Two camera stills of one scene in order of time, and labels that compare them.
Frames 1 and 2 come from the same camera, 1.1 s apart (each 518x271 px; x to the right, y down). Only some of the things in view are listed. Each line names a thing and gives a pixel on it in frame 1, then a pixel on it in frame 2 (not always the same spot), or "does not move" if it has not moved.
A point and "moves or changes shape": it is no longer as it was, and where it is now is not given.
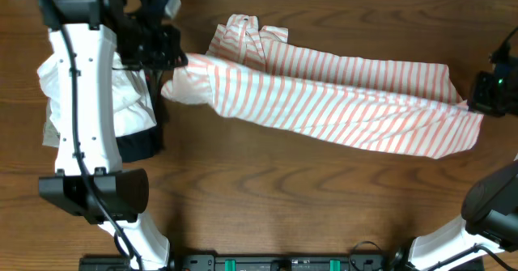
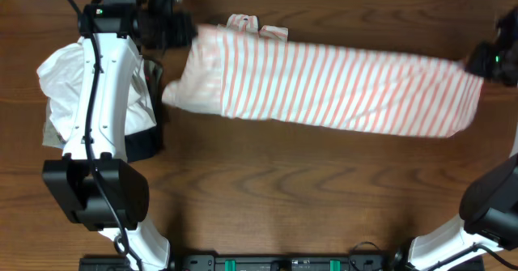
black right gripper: [480, 99] -> [478, 65]
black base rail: [260, 262] does not move
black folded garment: [146, 144] does not move
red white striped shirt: [254, 71] moves or changes shape
